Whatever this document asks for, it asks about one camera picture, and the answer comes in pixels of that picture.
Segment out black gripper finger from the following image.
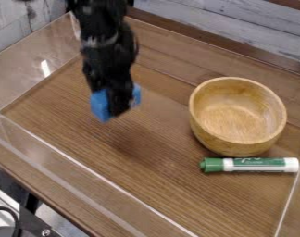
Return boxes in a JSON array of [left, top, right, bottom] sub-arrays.
[[82, 63, 109, 93], [108, 81, 134, 117]]

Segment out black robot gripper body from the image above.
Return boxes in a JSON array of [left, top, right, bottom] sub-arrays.
[[81, 33, 140, 87]]

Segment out blue rectangular block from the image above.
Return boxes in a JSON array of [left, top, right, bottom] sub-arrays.
[[90, 83, 142, 122]]

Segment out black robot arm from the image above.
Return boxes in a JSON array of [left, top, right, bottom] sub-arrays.
[[66, 0, 140, 117]]

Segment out light wooden bowl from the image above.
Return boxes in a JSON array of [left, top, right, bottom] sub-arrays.
[[189, 77, 288, 157]]

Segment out clear acrylic tray walls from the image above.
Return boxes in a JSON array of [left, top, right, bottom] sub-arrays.
[[0, 9, 300, 237]]

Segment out green and white marker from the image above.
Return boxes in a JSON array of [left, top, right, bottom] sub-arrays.
[[200, 157, 300, 173]]

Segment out black metal stand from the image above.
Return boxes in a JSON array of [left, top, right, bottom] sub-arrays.
[[0, 191, 56, 237]]

